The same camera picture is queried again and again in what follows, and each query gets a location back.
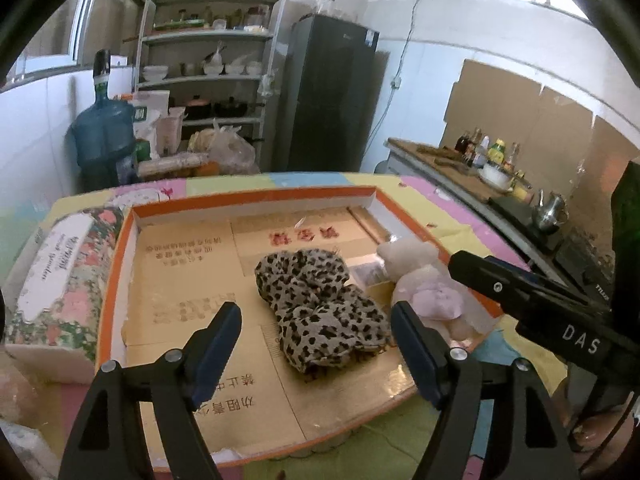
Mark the white paper bag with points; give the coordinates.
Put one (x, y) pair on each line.
(150, 112)

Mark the white metal shelf rack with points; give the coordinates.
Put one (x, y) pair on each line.
(210, 35)

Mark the person's right hand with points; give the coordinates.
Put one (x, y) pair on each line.
(595, 435)

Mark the cardboard wall sheet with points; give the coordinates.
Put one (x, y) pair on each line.
(525, 105)

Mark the leopard print cloth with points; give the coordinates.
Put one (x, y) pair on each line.
(320, 310)

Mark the blue water jug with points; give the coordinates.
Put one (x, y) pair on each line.
(102, 140)

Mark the small clear packet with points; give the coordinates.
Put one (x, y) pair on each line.
(367, 272)

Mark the translucent plastic pitcher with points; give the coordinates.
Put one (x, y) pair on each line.
(170, 132)

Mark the dark sauce bottle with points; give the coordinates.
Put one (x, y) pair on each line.
(464, 142)

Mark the black cooking pot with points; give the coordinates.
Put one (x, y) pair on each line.
(199, 108)
(231, 108)

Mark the clear plastic bag of food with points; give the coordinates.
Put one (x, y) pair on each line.
(230, 150)

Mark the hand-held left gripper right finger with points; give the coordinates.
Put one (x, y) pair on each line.
(416, 355)

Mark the dark grey refrigerator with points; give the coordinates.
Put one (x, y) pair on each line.
(330, 95)

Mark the glass jar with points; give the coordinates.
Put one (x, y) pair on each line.
(326, 4)

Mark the wall socket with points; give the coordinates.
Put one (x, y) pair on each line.
(397, 82)

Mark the black water pump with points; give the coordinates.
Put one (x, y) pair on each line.
(102, 67)

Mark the black induction cooker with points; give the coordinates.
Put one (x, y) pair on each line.
(515, 212)

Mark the steel kettle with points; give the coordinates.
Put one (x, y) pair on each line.
(550, 212)

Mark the white bowl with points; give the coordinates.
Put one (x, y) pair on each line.
(496, 176)

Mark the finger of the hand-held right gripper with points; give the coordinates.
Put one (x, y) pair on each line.
(500, 287)

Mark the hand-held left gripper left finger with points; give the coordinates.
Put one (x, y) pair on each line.
(218, 350)

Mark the floral tissue box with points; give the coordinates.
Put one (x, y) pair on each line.
(65, 280)

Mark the crumpled clear plastic bag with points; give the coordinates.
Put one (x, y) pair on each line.
(25, 425)

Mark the orange cardboard tray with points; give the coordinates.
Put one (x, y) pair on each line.
(190, 270)

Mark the yellow-green bottle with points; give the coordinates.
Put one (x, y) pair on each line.
(496, 152)

